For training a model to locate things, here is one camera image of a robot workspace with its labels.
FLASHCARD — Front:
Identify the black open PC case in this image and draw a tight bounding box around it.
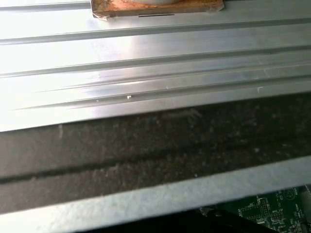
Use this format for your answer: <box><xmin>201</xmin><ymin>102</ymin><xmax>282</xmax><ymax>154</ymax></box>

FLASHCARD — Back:
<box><xmin>0</xmin><ymin>93</ymin><xmax>311</xmax><ymax>233</ymax></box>

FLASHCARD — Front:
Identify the green motherboard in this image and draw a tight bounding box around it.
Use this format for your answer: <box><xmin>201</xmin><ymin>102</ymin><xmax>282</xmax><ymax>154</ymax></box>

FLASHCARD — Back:
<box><xmin>216</xmin><ymin>185</ymin><xmax>311</xmax><ymax>233</ymax></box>

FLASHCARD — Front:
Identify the brown square base plate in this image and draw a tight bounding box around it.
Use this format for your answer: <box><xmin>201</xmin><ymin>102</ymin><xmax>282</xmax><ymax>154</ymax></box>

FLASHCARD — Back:
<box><xmin>90</xmin><ymin>0</ymin><xmax>226</xmax><ymax>22</ymax></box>

